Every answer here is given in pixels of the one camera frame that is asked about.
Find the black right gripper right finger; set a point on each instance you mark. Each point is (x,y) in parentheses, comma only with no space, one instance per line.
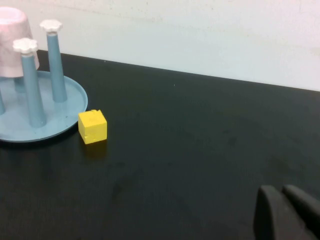
(306,205)

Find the blue cup stand with pegs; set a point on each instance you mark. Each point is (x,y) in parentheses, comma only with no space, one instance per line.
(15,120)

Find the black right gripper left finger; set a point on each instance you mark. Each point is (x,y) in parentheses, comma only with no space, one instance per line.
(272,217)

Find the pink cup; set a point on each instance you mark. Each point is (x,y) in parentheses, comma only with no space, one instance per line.
(10,50)

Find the yellow cube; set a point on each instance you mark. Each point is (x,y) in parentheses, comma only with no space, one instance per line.
(92,127)

